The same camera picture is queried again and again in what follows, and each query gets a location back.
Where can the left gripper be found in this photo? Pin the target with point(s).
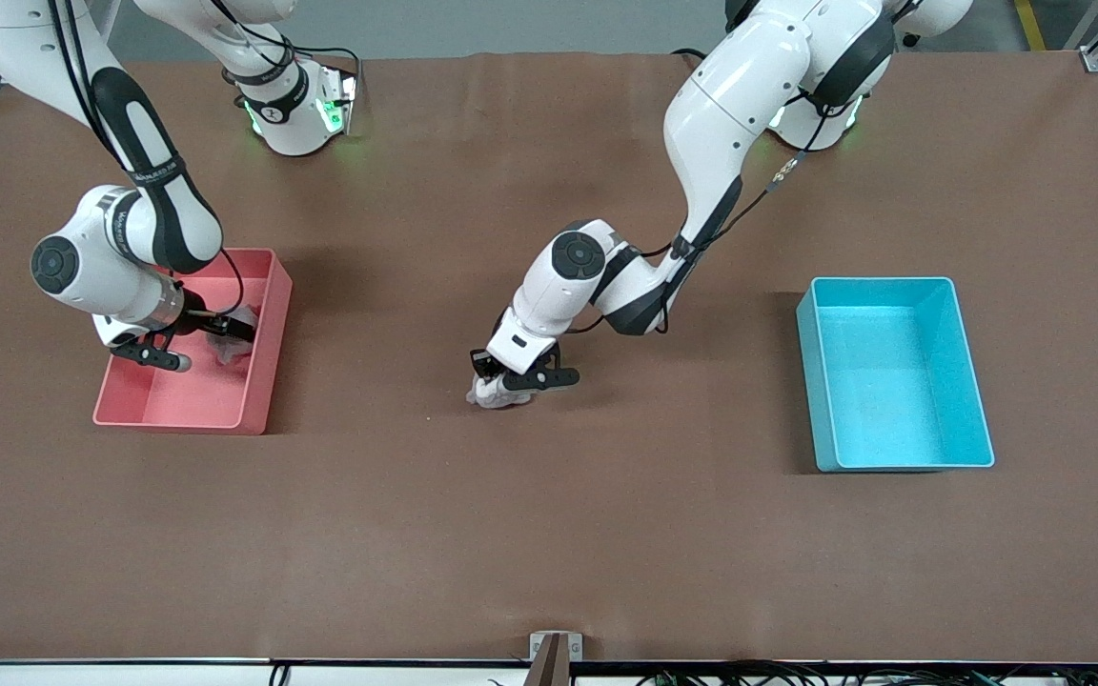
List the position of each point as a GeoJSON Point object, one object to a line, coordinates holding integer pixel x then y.
{"type": "Point", "coordinates": [483, 364]}

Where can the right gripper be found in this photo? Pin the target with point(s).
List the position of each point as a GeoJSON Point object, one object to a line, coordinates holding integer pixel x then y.
{"type": "Point", "coordinates": [198, 324]}

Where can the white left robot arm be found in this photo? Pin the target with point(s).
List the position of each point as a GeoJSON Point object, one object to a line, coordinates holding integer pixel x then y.
{"type": "Point", "coordinates": [730, 124]}

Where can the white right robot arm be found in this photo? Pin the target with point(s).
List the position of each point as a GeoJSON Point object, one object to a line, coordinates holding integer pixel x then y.
{"type": "Point", "coordinates": [82, 276]}

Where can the pink plastic box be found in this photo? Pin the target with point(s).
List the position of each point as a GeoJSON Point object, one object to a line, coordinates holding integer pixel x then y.
{"type": "Point", "coordinates": [187, 400]}

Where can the blue plastic box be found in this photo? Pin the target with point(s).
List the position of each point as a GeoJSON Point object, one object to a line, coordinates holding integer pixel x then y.
{"type": "Point", "coordinates": [892, 410]}

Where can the large table cover sheet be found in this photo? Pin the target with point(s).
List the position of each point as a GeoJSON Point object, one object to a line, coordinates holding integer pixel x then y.
{"type": "Point", "coordinates": [549, 495]}

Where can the black caster wheel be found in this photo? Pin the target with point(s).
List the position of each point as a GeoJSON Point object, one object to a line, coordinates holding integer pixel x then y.
{"type": "Point", "coordinates": [910, 40]}

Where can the grey metal bracket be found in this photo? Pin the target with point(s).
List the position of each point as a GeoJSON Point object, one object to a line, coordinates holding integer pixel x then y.
{"type": "Point", "coordinates": [538, 648]}

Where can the brown post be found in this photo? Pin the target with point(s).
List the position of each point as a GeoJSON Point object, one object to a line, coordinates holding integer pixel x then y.
{"type": "Point", "coordinates": [549, 669]}

